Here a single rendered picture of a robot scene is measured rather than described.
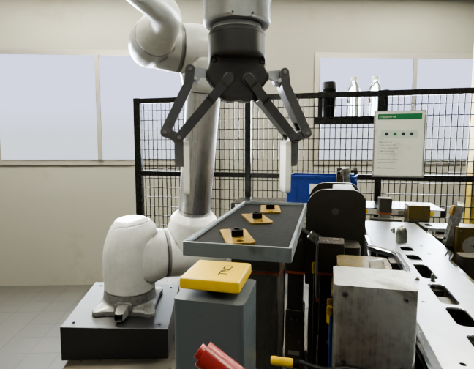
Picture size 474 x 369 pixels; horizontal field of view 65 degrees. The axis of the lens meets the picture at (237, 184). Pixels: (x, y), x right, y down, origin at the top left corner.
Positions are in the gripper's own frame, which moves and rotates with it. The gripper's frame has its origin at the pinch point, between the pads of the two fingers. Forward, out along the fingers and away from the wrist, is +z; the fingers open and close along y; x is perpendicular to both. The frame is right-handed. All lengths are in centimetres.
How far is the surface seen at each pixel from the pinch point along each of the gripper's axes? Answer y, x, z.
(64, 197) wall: -111, 307, 40
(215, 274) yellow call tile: -4.5, -14.5, 7.4
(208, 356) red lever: -5.9, -23.8, 10.2
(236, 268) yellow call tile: -2.1, -12.9, 7.4
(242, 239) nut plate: 0.4, -2.0, 7.1
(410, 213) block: 82, 80, 21
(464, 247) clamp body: 77, 48, 25
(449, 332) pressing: 33.2, -0.8, 23.4
